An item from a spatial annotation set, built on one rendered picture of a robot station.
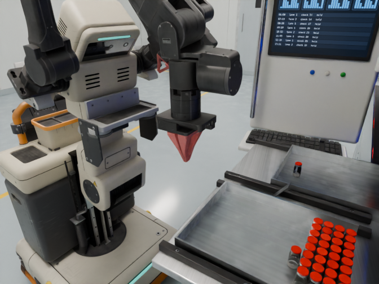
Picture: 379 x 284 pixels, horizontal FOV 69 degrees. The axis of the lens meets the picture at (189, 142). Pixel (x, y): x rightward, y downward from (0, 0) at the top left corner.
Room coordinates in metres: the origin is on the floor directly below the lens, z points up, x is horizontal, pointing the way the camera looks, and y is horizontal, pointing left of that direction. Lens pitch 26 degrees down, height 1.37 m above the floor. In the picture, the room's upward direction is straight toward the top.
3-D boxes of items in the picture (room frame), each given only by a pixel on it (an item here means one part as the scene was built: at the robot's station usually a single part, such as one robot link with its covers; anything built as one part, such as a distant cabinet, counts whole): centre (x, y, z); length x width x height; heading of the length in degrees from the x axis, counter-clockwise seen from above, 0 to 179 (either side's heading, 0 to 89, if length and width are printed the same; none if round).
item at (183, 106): (0.49, 0.01, 1.20); 0.10 x 0.07 x 0.07; 57
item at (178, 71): (0.49, 0.00, 1.26); 0.07 x 0.06 x 0.07; 58
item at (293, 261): (0.40, -0.22, 0.90); 0.02 x 0.02 x 0.05
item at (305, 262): (0.42, -0.25, 0.90); 0.18 x 0.02 x 0.05; 148
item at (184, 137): (0.50, 0.02, 1.13); 0.07 x 0.07 x 0.09; 57
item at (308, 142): (1.12, -0.47, 0.82); 0.40 x 0.14 x 0.02; 67
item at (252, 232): (0.47, -0.18, 0.90); 0.34 x 0.26 x 0.04; 58
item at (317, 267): (0.41, -0.27, 0.90); 0.18 x 0.02 x 0.05; 148
